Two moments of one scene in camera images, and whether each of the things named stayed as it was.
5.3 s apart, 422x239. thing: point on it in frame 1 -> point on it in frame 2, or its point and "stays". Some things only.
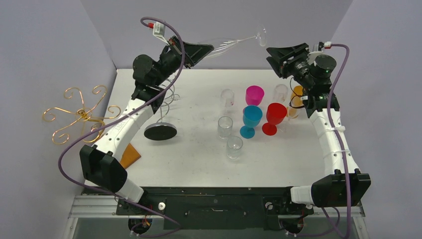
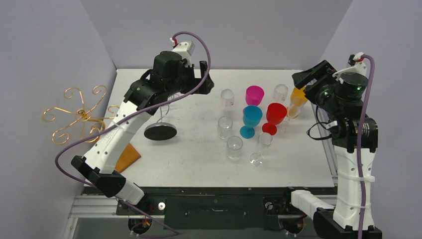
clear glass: (227, 95) stays
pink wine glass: (254, 94) stays
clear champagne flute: (221, 45) -> (256, 159)
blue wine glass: (252, 116) stays
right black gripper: (290, 61) -> (311, 78)
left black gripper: (192, 54) -> (189, 70)
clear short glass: (280, 93) stays
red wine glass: (275, 113) stays
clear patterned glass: (225, 126) stays
